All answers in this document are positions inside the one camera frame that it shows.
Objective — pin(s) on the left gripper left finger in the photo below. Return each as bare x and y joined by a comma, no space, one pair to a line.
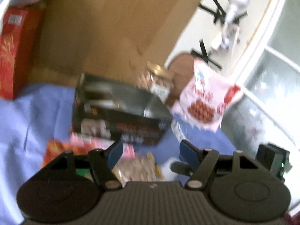
102,162

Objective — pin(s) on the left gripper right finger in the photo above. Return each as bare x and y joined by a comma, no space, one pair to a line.
202,162

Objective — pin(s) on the green cracker packet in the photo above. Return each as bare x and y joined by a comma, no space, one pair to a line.
84,173

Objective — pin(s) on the pink snack packet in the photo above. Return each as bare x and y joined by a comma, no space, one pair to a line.
93,143

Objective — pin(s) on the white plastic cup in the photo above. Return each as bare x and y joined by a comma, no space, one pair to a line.
172,168

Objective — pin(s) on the peanut snack clear bag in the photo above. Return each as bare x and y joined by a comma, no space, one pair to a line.
140,168

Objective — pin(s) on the orange snack packet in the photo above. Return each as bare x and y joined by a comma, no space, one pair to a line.
55,148

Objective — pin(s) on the black cardboard box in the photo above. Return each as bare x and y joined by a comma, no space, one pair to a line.
113,110

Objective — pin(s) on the pink white fried-snack bag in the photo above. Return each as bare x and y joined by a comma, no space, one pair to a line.
202,103

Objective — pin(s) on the blue tablecloth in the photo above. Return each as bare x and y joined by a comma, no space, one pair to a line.
42,112

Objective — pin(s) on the brown chair back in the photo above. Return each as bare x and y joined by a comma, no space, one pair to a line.
182,69

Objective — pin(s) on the nut jar gold lid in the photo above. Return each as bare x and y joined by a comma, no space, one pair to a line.
156,80

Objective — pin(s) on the large cardboard sheet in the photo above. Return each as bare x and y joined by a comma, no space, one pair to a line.
111,38

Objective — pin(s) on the red gift bag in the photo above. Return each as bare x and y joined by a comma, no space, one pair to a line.
17,42

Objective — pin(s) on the glass door white frame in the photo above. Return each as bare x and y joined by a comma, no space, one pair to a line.
269,111

